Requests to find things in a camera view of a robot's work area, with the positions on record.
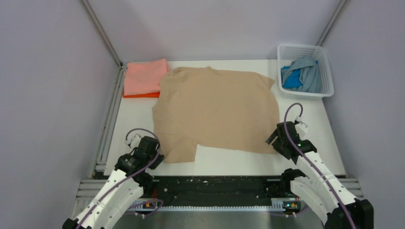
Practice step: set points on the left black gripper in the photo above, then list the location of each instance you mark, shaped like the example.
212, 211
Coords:
159, 160

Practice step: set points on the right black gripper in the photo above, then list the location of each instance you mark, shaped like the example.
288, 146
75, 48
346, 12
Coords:
276, 143

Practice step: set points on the beige t shirt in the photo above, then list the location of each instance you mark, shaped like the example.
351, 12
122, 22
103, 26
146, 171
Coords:
233, 110

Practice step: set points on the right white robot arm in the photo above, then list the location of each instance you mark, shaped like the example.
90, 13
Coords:
316, 185

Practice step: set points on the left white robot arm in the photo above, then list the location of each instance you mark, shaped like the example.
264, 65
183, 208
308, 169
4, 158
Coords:
127, 183

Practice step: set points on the folded orange t shirt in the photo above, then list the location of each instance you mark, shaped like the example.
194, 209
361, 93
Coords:
148, 95

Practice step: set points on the bright blue t shirt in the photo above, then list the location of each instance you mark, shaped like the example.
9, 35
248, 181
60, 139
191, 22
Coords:
293, 80

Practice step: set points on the light blue t shirt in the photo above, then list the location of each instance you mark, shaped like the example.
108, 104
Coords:
309, 76

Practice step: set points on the white plastic basket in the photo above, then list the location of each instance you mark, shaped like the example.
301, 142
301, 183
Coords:
287, 53

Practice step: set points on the folded pink t shirt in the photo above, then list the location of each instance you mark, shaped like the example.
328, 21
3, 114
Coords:
144, 77

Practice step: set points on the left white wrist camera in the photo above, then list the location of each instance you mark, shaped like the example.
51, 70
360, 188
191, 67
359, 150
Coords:
134, 141

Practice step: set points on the white slotted cable duct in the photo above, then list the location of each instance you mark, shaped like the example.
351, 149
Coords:
139, 206

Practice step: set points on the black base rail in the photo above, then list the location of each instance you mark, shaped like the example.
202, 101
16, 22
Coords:
217, 191

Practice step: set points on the left aluminium frame post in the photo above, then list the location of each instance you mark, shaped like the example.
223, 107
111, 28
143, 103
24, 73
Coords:
100, 31

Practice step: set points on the aluminium frame post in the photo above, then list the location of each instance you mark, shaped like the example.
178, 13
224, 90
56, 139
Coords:
333, 20
100, 31

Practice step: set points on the right aluminium frame post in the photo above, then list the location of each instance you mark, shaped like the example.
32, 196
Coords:
333, 20

